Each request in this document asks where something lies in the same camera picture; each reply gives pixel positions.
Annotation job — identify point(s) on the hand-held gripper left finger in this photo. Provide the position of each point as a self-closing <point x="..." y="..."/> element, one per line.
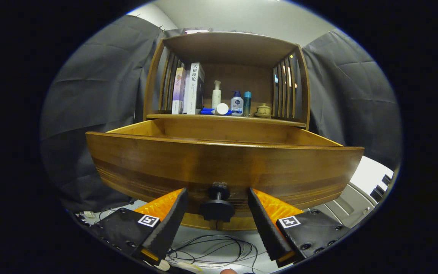
<point x="169" y="228"/>

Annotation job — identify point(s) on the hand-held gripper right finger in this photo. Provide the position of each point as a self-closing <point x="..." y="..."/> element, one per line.
<point x="265" y="228"/>

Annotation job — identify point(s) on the black drawer knob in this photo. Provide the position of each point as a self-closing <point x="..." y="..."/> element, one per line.
<point x="217" y="209"/>

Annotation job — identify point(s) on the brown wooden drawer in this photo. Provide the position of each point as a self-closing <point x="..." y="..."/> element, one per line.
<point x="203" y="163"/>

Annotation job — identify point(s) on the white tube with green end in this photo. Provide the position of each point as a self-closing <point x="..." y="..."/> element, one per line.
<point x="222" y="109"/>

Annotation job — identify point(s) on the brown wooden countertop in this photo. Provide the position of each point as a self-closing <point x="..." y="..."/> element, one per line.
<point x="188" y="116"/>

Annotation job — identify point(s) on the brown wooden cabinet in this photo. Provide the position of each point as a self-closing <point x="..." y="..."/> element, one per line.
<point x="238" y="80"/>

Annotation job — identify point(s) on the grey moulded panel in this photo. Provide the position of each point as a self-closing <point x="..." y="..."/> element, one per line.
<point x="340" y="207"/>

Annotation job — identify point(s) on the white table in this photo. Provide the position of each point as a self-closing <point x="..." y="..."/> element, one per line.
<point x="367" y="173"/>

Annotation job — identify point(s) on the yellow lidded teacup with saucer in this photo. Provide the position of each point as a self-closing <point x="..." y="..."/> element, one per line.
<point x="264" y="111"/>

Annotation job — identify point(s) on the blue folded cloth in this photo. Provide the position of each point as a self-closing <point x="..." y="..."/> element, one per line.
<point x="207" y="111"/>

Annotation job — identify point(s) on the slim teal bottle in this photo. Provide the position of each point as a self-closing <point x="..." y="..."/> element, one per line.
<point x="247" y="104"/>

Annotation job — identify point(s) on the white bottle with blue cap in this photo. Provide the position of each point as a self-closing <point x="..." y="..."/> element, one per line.
<point x="237" y="106"/>

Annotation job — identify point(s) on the purple book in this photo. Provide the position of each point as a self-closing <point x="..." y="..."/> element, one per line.
<point x="177" y="91"/>

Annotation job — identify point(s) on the white pump bottle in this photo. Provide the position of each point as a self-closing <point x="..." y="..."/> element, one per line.
<point x="216" y="99"/>

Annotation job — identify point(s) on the thick white book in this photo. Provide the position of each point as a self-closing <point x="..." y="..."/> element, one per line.
<point x="192" y="91"/>

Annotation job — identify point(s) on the black backdrop cloth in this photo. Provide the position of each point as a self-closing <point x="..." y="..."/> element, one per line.
<point x="97" y="106"/>

